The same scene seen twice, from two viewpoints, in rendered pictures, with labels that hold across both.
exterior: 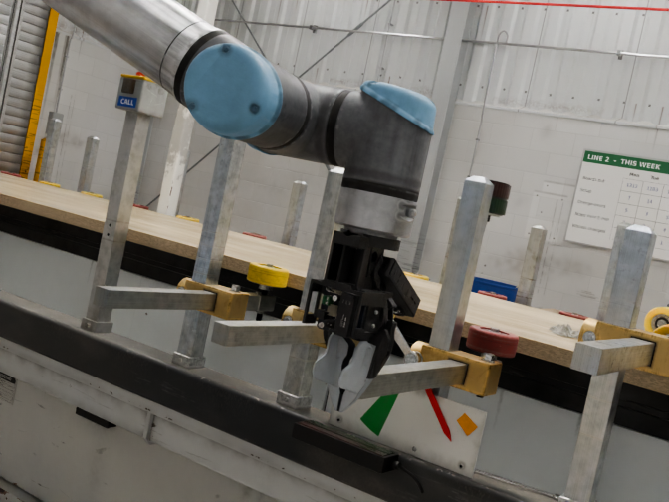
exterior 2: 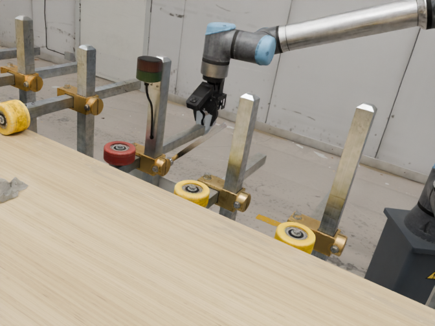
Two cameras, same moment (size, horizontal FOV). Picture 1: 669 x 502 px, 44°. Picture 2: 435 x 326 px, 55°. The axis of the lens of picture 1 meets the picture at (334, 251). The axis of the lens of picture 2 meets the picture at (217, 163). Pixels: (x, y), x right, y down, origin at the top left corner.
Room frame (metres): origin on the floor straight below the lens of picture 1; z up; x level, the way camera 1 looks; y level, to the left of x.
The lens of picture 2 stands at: (2.34, -0.15, 1.38)
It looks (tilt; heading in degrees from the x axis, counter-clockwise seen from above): 26 degrees down; 173
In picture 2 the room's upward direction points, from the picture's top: 10 degrees clockwise
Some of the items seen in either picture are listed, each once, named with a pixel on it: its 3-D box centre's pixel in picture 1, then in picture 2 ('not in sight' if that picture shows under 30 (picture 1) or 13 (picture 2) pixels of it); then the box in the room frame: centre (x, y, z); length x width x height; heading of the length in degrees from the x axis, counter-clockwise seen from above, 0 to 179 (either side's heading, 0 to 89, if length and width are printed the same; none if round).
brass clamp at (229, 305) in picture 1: (210, 298); (315, 235); (1.55, 0.21, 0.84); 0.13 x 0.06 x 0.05; 57
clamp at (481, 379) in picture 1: (453, 367); (145, 160); (1.28, -0.22, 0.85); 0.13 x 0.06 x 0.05; 57
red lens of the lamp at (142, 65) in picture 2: (491, 189); (149, 63); (1.33, -0.22, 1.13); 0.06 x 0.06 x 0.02
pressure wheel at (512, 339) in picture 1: (487, 363); (118, 165); (1.34, -0.28, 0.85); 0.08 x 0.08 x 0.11
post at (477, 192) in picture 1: (447, 330); (153, 145); (1.29, -0.20, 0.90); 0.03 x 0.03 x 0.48; 57
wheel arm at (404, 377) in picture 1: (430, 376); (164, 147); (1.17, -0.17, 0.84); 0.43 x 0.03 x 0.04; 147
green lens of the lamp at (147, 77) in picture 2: (487, 204); (149, 74); (1.33, -0.22, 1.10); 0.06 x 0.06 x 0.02
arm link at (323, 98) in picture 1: (298, 119); (254, 47); (1.00, 0.07, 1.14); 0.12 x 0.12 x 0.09; 70
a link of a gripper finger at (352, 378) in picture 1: (350, 377); (203, 121); (0.96, -0.05, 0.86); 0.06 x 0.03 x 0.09; 147
